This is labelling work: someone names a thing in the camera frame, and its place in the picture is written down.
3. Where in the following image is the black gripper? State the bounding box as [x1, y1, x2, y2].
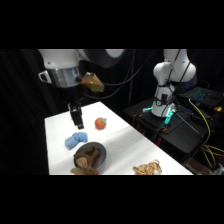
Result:
[59, 84, 85, 131]

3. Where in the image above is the brown deer plush toy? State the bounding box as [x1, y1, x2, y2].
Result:
[70, 146, 102, 176]

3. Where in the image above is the grey bowl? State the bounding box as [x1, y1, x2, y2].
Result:
[74, 141, 108, 174]

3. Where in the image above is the blue plush toy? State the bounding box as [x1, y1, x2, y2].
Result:
[64, 131, 90, 151]

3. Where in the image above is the orange pumpkin toy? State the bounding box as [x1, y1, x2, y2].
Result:
[94, 116, 109, 131]

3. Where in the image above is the striped tiger plush toy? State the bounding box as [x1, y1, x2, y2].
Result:
[132, 158, 164, 176]

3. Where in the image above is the black robot stand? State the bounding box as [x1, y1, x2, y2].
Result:
[122, 97, 224, 165]

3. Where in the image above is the black laptop with lit keyboard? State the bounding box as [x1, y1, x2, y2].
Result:
[180, 85, 224, 108]

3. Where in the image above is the wrist camera with yellowish mount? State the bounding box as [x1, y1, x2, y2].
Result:
[81, 71, 106, 94]

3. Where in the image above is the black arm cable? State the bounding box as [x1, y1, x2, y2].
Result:
[83, 49, 158, 101]

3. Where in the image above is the yellow cable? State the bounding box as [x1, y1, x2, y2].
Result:
[187, 98, 224, 169]

